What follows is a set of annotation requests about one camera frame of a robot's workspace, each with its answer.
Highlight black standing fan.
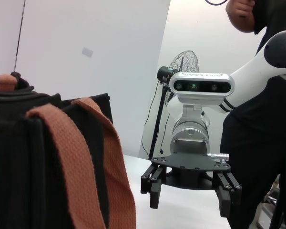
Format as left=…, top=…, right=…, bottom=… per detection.
left=149, top=50, right=200, bottom=161

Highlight person in black clothes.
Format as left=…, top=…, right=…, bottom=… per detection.
left=220, top=0, right=286, bottom=229

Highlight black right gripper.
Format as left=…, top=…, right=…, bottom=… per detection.
left=140, top=154, right=243, bottom=218

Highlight person bare hand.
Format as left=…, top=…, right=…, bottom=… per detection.
left=235, top=0, right=253, bottom=18

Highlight black fan power cable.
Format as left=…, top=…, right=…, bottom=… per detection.
left=141, top=81, right=163, bottom=160

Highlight black metal stand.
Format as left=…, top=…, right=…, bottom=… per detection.
left=269, top=174, right=286, bottom=229

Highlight black bag with orange straps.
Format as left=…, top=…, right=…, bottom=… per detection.
left=0, top=71, right=137, bottom=229

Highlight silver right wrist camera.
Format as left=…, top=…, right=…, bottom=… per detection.
left=169, top=72, right=236, bottom=103

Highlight grey equipment box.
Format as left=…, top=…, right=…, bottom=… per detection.
left=257, top=205, right=276, bottom=227

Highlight black hanging cord with plug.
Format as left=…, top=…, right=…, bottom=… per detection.
left=160, top=114, right=170, bottom=155

